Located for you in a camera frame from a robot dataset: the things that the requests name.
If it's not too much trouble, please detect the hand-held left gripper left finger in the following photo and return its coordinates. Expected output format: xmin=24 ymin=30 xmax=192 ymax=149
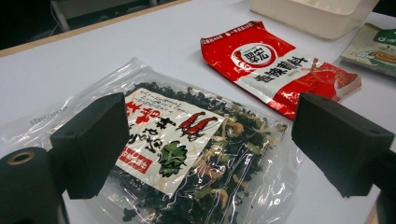
xmin=49 ymin=91 xmax=130 ymax=200

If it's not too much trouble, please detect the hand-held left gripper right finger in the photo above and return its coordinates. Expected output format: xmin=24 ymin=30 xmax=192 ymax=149
xmin=291 ymin=91 xmax=396 ymax=199

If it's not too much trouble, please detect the beige and green food packet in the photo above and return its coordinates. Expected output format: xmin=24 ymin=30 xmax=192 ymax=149
xmin=340 ymin=21 xmax=396 ymax=78

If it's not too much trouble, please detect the red and white seasoning packet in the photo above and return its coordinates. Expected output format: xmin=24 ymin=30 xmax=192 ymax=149
xmin=200 ymin=20 xmax=362 ymax=120

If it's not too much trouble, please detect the clear bag of dried seaweed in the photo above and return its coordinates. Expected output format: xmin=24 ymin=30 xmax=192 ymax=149
xmin=0 ymin=57 xmax=306 ymax=224

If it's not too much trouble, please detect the cream plastic basket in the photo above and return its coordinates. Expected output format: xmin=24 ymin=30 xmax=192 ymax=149
xmin=248 ymin=0 xmax=381 ymax=41

